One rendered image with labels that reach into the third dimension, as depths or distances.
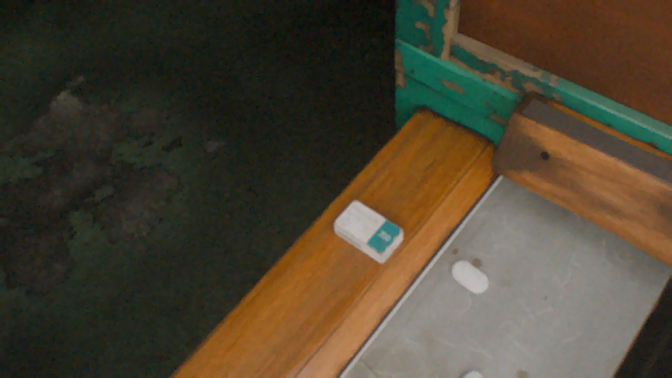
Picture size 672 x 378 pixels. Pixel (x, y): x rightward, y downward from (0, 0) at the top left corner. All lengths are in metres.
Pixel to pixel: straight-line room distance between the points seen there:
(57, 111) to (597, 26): 1.66
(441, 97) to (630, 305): 0.29
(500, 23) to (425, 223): 0.21
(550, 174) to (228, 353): 0.34
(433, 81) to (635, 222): 0.25
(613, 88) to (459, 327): 0.26
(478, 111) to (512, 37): 0.11
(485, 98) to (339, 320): 0.27
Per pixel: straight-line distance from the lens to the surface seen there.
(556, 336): 0.64
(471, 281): 0.63
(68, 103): 2.03
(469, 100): 0.70
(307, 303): 0.61
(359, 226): 0.63
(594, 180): 0.62
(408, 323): 0.63
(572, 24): 0.60
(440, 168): 0.69
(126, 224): 1.68
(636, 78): 0.60
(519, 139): 0.63
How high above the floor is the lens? 1.32
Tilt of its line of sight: 55 degrees down
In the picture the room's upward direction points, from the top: 9 degrees counter-clockwise
